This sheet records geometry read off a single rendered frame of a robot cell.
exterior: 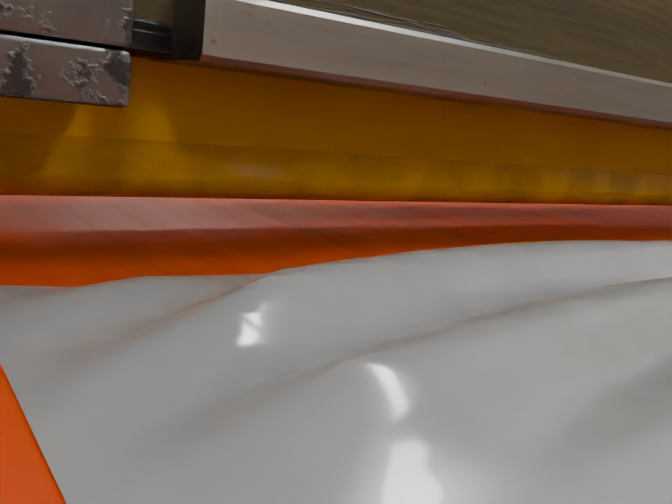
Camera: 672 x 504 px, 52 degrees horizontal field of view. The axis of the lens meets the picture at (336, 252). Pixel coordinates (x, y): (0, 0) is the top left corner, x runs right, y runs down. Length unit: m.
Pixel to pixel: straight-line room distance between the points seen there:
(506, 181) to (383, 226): 0.04
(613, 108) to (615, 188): 0.05
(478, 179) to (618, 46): 0.05
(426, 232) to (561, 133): 0.06
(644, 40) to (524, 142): 0.04
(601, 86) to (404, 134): 0.05
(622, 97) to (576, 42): 0.02
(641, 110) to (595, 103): 0.02
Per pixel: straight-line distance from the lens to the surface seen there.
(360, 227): 0.15
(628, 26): 0.20
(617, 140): 0.22
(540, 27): 0.17
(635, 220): 0.24
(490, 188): 0.18
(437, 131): 0.16
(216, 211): 0.15
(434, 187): 0.16
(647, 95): 0.18
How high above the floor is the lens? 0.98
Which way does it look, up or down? 12 degrees down
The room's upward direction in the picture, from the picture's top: 6 degrees clockwise
